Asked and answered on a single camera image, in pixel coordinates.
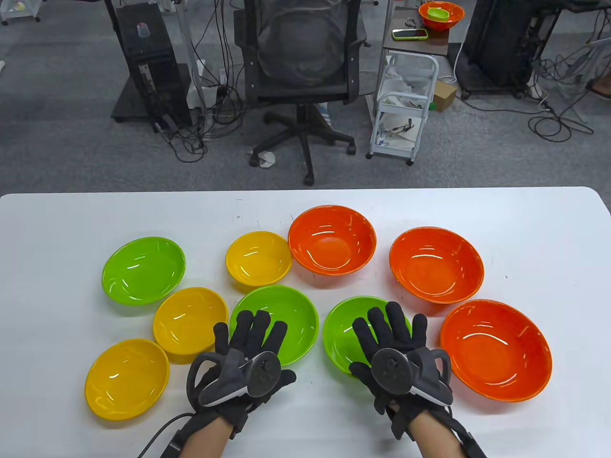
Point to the person's left hand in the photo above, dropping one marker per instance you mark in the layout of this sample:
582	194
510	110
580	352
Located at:
248	334

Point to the person's right hand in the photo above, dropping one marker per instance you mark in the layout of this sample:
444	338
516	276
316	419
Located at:
396	329

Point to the medium green bowl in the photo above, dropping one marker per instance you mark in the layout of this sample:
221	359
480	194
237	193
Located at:
298	310
340	334
143	270

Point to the small yellow bowl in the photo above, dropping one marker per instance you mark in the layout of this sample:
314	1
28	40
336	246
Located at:
258	257
126	379
188	319

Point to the large orange bowl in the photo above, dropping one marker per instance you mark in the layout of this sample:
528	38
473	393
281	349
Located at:
496	350
331	238
456	16
437	265

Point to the small green bowl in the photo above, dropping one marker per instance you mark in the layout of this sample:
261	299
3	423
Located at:
438	14

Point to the person's left forearm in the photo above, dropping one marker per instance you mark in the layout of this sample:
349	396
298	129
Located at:
205	441

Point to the person's right forearm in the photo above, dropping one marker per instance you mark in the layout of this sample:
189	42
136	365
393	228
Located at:
434	439

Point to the black hand controller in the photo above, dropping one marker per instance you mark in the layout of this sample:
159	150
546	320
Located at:
391	371
262	377

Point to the crumpled white paper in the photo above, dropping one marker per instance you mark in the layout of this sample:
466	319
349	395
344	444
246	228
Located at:
265	160

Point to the white rolling cart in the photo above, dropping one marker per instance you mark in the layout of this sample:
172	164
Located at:
392	152

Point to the beige paper sheet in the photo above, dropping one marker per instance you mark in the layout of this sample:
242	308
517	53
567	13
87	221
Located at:
410	136

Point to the cardboard box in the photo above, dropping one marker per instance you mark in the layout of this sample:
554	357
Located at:
444	95

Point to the white crumpled bag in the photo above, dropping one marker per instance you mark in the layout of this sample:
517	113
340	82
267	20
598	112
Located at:
398	83

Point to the black mesh office chair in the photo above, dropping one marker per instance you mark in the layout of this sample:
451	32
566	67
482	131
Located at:
303	93

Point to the white power strip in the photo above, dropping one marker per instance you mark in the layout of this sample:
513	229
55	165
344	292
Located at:
534	90

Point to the brown side table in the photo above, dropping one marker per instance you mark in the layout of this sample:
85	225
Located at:
420	45

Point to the grey metal stand leg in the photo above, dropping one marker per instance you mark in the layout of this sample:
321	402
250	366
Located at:
188	52

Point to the phone in green case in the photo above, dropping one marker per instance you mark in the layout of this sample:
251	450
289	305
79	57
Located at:
409	34

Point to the black equipment tower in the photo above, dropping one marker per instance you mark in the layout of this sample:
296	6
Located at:
143	52

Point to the black wheeled cabinet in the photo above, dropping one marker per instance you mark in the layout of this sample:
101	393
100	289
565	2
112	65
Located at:
506	43

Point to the clear plastic cup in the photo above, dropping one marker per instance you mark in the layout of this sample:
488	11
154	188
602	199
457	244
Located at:
143	31

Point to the white wheeled rack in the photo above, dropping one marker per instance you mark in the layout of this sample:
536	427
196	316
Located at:
19	12

